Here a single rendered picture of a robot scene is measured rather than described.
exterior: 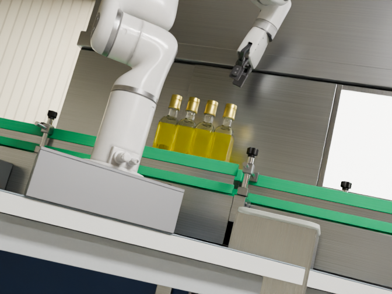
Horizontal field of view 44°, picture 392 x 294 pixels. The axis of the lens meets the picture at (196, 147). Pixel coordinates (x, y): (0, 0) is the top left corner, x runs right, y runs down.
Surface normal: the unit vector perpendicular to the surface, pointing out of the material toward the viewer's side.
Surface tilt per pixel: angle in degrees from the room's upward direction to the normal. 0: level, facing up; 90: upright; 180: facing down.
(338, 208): 90
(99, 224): 90
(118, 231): 90
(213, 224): 90
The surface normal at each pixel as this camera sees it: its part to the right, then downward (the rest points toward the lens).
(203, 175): -0.25, -0.25
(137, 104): 0.40, -0.07
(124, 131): 0.20, -0.14
